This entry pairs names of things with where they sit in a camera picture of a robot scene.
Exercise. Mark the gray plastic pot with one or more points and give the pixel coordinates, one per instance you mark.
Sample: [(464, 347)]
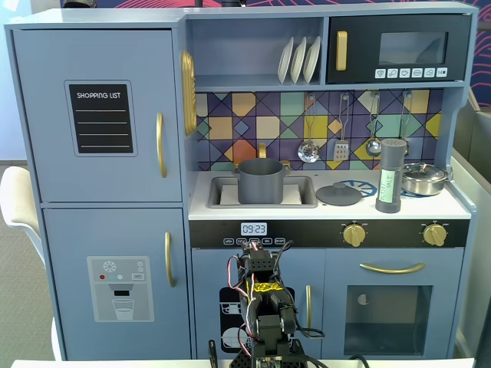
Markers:
[(257, 184)]

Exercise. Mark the gold toy phone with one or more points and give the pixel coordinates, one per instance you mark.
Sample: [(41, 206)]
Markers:
[(188, 96)]

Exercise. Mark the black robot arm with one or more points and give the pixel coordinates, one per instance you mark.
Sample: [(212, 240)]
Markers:
[(264, 303)]

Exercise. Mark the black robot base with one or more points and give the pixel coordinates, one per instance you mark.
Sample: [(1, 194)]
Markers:
[(241, 360)]

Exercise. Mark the metal spatula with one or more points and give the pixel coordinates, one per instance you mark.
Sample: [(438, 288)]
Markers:
[(341, 151)]

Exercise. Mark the metal skimmer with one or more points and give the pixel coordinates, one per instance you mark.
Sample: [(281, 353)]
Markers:
[(308, 152)]

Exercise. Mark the black shopping list board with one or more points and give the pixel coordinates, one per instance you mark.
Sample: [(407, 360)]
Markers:
[(99, 130)]

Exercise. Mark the gray pot lid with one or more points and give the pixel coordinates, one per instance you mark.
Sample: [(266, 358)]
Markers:
[(339, 195)]

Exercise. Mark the gray salt shaker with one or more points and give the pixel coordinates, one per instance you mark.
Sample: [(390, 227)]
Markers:
[(391, 180)]

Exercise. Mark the grey partition panel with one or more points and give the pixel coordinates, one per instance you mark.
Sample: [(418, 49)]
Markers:
[(473, 230)]

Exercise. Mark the fridge door with ice dispenser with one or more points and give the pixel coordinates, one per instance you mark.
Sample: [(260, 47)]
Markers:
[(69, 237)]

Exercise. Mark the black rounded device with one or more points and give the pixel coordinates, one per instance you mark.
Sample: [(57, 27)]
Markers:
[(78, 3)]

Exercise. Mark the gold stove knob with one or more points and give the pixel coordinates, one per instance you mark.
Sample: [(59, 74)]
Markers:
[(434, 234), (353, 234)]

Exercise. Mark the white toy plate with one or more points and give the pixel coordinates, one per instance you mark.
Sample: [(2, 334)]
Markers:
[(311, 61), (297, 63), (284, 65)]

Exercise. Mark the blue oven door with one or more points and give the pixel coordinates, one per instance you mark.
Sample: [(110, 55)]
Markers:
[(337, 306)]

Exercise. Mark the gold faucet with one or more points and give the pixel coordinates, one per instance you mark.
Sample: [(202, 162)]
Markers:
[(262, 151)]

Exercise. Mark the black microwave door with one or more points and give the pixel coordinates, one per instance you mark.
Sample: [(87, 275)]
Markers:
[(360, 46)]

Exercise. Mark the white chair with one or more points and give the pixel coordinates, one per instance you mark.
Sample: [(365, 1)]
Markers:
[(15, 191)]

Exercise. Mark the metal ladle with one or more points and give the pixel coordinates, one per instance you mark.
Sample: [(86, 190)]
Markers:
[(373, 147)]

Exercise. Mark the black control panel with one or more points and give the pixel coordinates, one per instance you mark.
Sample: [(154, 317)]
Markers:
[(395, 234)]

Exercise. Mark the blue wooden toy kitchen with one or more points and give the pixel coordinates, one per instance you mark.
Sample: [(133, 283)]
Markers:
[(253, 50)]

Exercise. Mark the gray sink basin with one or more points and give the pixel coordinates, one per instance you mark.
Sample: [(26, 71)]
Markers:
[(215, 191)]

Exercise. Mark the large blue fridge door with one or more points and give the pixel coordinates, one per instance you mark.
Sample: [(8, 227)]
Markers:
[(46, 172)]

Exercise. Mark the steel pot with lid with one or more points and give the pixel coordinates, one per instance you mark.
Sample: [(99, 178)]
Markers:
[(424, 180)]

